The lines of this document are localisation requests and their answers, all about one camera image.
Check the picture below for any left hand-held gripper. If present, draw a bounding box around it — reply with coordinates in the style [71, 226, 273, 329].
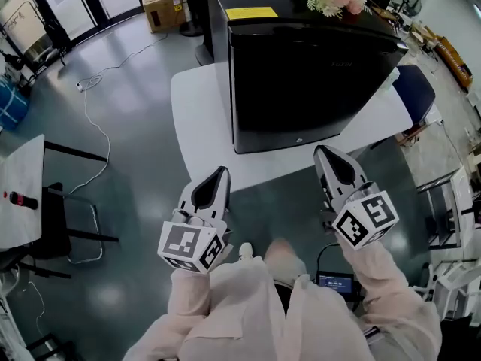
[157, 166, 232, 275]

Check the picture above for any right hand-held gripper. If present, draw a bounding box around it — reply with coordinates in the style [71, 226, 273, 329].
[313, 144, 400, 250]

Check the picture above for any person's right forearm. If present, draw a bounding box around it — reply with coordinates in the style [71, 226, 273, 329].
[337, 238, 443, 361]

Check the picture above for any person's left forearm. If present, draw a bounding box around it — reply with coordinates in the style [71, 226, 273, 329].
[123, 268, 215, 361]

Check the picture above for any person's pink trouser leg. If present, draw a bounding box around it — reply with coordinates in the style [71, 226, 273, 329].
[264, 238, 308, 287]

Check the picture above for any black device with screen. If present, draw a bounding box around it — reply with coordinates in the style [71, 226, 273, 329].
[315, 271, 356, 302]

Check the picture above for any white-topped wooden side table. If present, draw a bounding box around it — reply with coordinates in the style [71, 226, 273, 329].
[396, 103, 444, 146]

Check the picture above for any navy blue chair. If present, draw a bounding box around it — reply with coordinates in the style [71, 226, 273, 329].
[370, 65, 437, 150]

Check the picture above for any pale green plastic bottle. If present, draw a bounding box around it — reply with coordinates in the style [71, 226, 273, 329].
[381, 67, 401, 92]

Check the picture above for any person's pink coat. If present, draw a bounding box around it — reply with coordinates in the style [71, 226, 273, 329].
[180, 256, 373, 361]

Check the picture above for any white plastic chair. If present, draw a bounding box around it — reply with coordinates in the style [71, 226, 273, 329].
[413, 259, 481, 321]

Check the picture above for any yellow wooden crate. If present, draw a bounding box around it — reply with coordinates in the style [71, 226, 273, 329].
[424, 24, 474, 89]

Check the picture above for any large black floor fan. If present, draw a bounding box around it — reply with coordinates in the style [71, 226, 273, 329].
[156, 0, 206, 38]

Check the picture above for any cola bottle red cap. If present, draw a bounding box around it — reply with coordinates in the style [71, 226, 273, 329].
[2, 190, 39, 211]

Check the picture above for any grey marble table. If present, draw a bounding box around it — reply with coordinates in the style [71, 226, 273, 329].
[0, 133, 119, 278]

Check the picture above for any brown cardboard box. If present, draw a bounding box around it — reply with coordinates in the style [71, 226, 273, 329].
[141, 0, 189, 34]

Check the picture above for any blue wrapped bundle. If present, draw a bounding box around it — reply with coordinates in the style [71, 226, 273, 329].
[0, 75, 31, 132]

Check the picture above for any black backpack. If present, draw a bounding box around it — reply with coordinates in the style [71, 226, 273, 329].
[44, 19, 71, 67]

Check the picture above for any black device cable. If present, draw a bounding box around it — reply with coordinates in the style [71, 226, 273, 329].
[317, 242, 339, 274]

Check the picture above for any white extension cable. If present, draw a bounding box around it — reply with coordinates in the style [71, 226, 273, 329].
[69, 32, 170, 195]

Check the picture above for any white table with black frame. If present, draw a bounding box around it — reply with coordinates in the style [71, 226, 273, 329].
[416, 165, 481, 250]

